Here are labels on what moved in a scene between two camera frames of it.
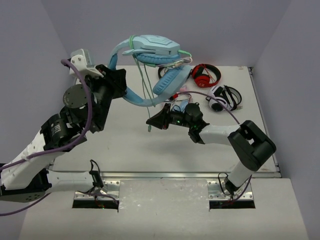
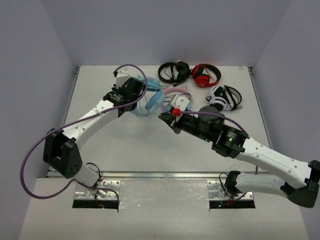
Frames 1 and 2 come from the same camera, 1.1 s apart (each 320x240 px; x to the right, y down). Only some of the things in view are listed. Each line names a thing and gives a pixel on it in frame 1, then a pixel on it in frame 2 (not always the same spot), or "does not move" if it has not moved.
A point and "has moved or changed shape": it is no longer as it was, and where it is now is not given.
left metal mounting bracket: (110, 191) does not move
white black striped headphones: (230, 96) does not move
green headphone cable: (144, 81) → (149, 86)
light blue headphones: (155, 49) has moved or changed shape
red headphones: (203, 80) does not move
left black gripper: (110, 81) → (136, 85)
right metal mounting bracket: (217, 190) does not move
